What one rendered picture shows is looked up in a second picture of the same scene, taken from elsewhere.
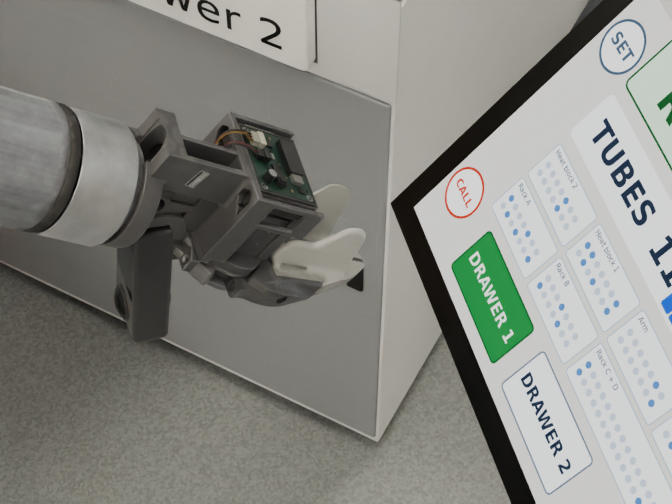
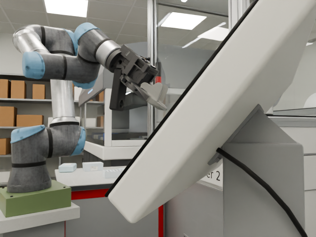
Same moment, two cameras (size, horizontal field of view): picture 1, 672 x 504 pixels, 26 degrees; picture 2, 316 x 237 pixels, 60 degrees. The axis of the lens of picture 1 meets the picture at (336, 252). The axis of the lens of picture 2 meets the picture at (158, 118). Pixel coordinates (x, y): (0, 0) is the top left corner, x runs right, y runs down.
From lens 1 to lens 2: 98 cm
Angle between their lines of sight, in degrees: 66
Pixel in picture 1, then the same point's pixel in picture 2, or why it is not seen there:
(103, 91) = (192, 217)
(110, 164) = (112, 43)
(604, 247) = not seen: hidden behind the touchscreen
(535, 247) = not seen: hidden behind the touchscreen
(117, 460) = not seen: outside the picture
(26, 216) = (93, 45)
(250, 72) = (216, 197)
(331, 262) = (154, 93)
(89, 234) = (102, 54)
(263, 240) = (138, 76)
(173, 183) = (123, 53)
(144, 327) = (111, 102)
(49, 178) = (100, 39)
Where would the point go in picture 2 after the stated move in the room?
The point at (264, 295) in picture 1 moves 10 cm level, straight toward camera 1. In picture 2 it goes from (131, 86) to (103, 80)
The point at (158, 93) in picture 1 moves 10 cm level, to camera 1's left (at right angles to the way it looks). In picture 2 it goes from (201, 214) to (182, 209)
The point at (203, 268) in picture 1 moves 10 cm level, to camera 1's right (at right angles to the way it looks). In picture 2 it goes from (122, 76) to (151, 72)
